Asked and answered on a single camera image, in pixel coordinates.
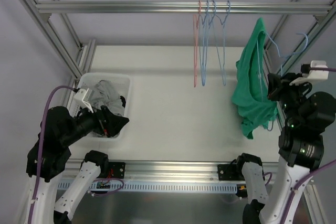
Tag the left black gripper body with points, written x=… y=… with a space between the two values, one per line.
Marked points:
x=102 y=121

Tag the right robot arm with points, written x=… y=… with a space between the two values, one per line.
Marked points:
x=301 y=150

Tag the green tank top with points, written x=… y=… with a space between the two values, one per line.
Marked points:
x=250 y=94

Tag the white plastic basket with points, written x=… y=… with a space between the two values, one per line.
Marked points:
x=123 y=85

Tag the black tank top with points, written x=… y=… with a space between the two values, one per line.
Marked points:
x=123 y=100

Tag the pink hanger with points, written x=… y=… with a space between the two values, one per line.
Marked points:
x=195 y=40

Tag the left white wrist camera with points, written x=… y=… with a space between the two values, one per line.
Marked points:
x=82 y=97

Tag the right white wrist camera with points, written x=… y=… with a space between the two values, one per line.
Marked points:
x=313 y=72

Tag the aluminium hanging rail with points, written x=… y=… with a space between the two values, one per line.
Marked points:
x=113 y=7

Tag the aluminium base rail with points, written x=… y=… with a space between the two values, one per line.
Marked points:
x=173 y=172

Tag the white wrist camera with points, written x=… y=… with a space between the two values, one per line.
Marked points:
x=313 y=72
x=82 y=97

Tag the white slotted cable duct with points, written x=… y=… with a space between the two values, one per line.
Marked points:
x=165 y=187

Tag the dark grey tank top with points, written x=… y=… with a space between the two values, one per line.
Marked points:
x=104 y=93

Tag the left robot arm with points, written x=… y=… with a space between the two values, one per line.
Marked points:
x=46 y=161

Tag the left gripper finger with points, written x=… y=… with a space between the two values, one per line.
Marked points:
x=115 y=124
x=109 y=116

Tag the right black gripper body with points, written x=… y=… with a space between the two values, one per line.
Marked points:
x=277 y=87

